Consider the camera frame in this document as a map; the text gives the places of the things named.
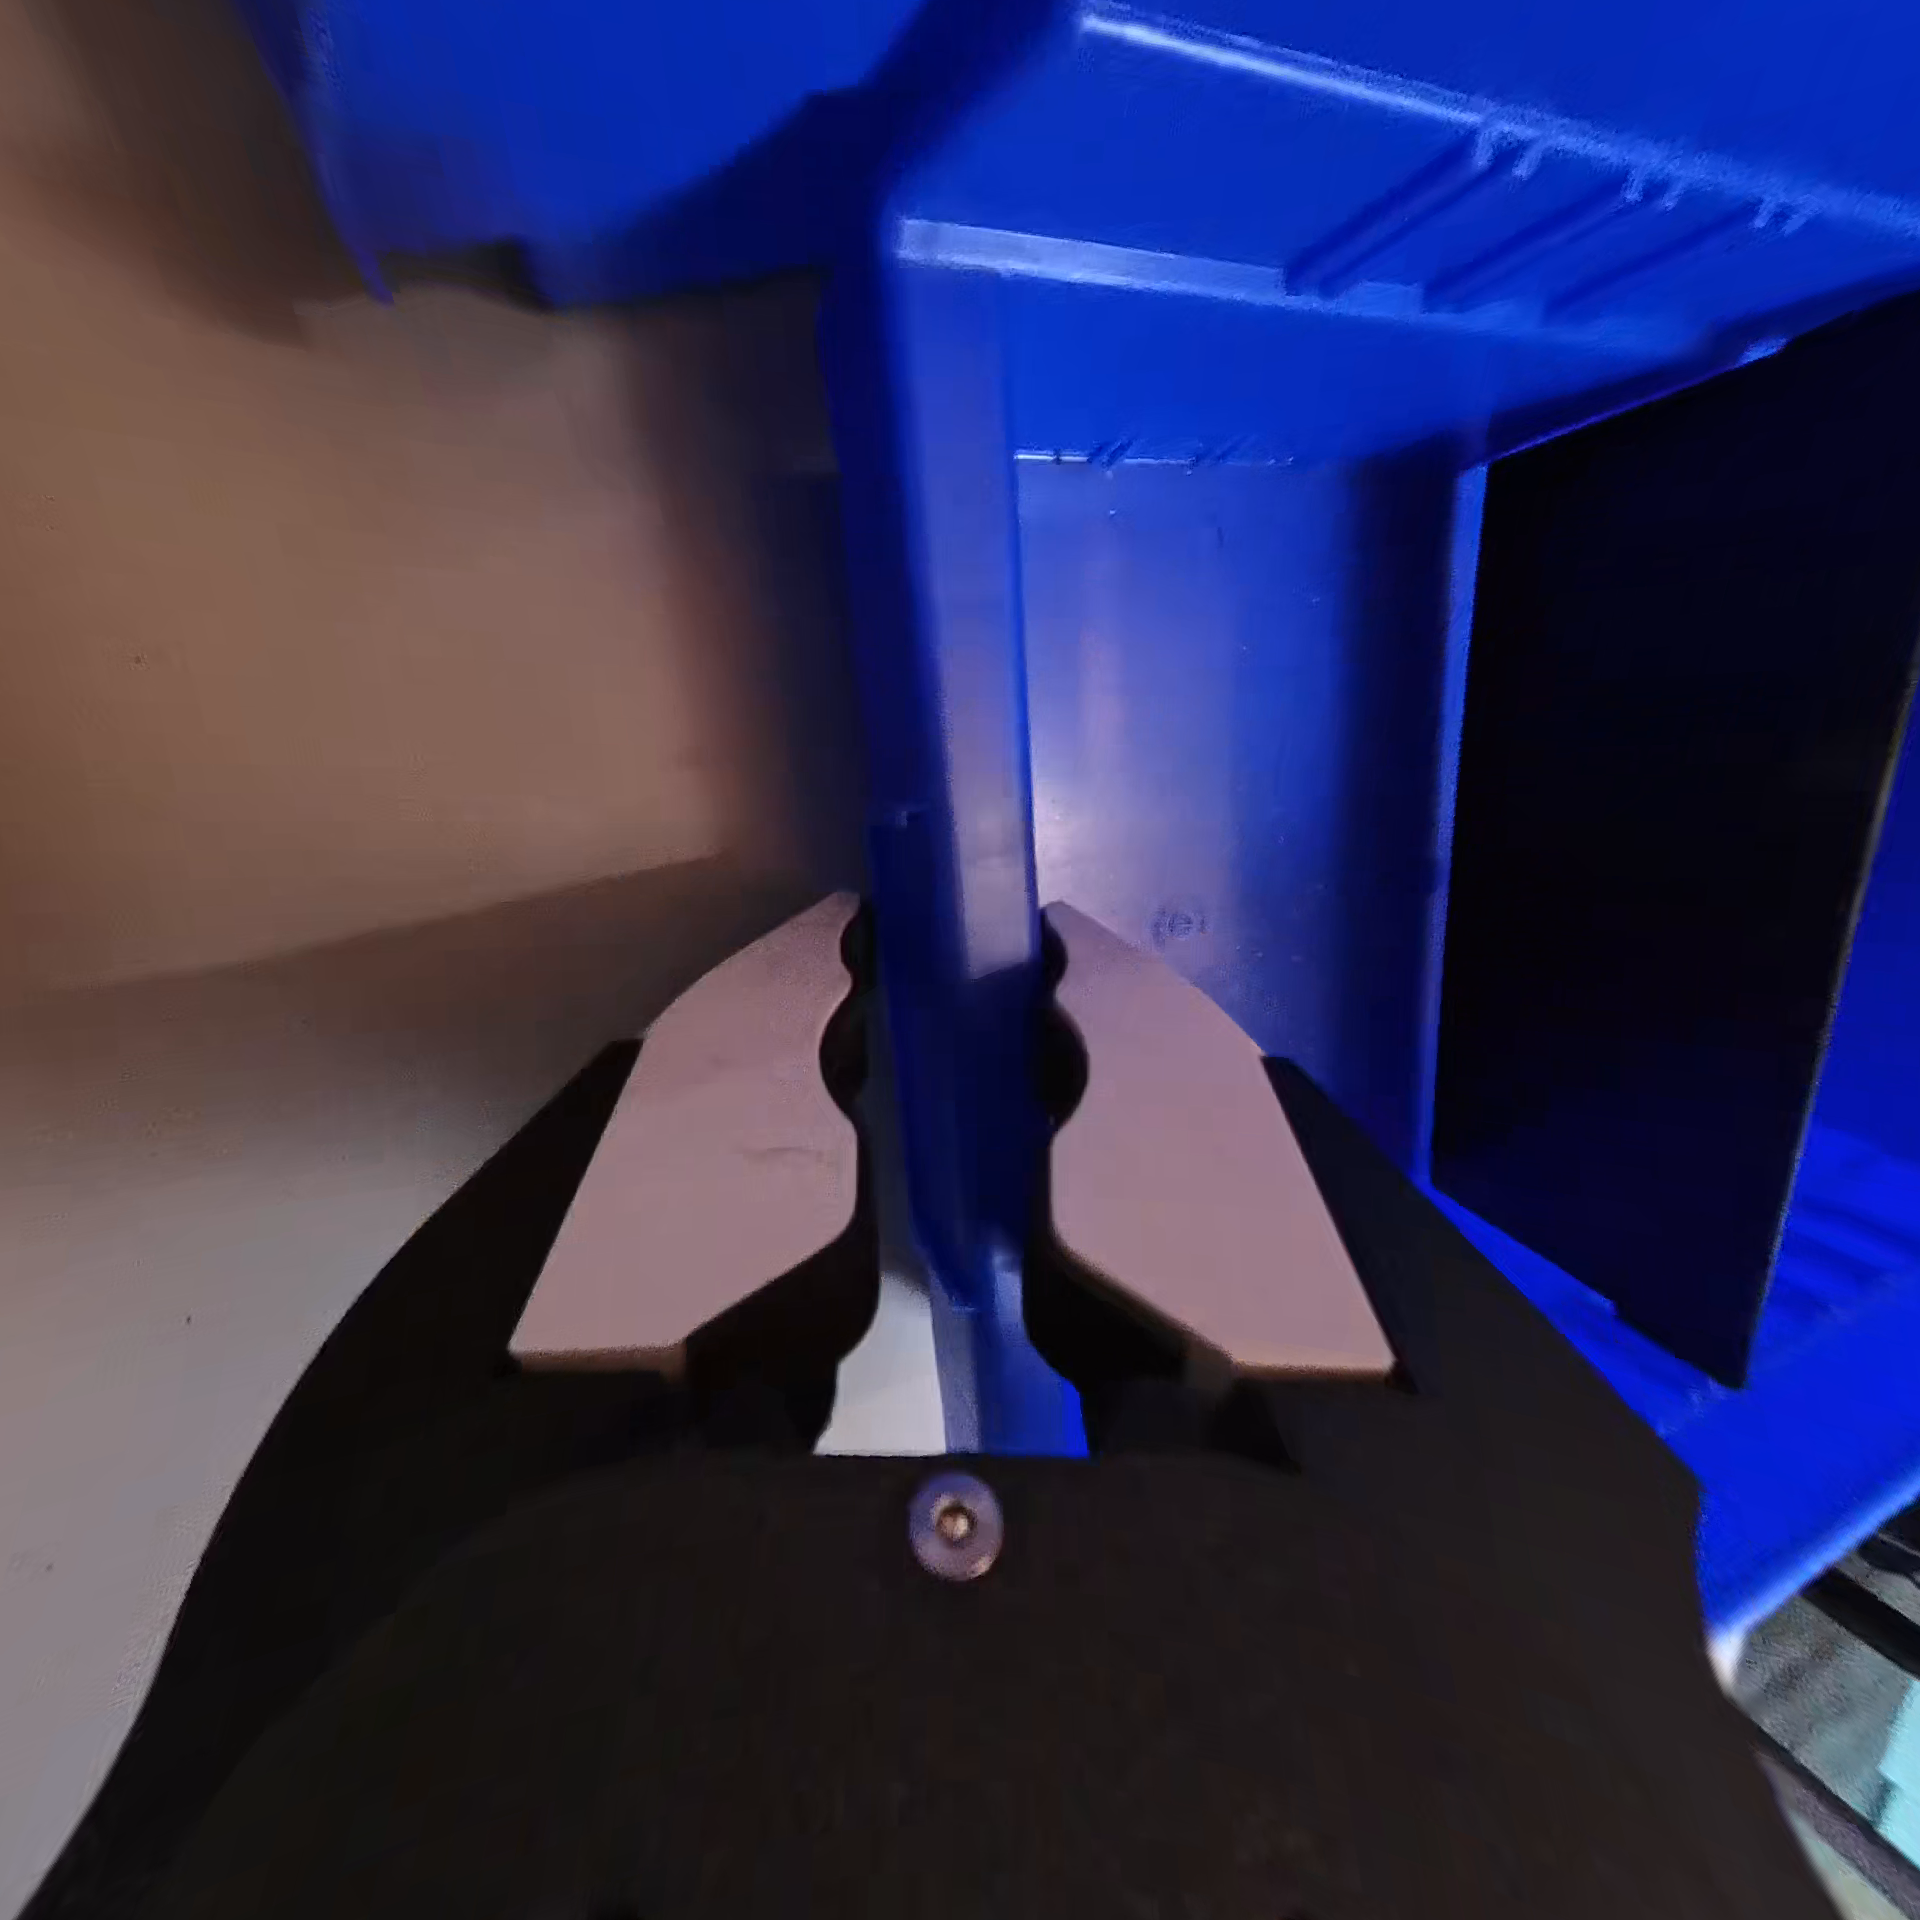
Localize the blue plastic bin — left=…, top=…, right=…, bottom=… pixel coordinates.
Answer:
left=238, top=0, right=1920, bottom=1638

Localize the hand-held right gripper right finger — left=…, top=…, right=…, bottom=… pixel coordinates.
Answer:
left=1026, top=901, right=1397, bottom=1389

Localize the black bin divider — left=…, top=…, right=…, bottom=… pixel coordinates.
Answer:
left=1427, top=293, right=1920, bottom=1389

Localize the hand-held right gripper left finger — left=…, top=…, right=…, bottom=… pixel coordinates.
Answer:
left=506, top=891, right=878, bottom=1379

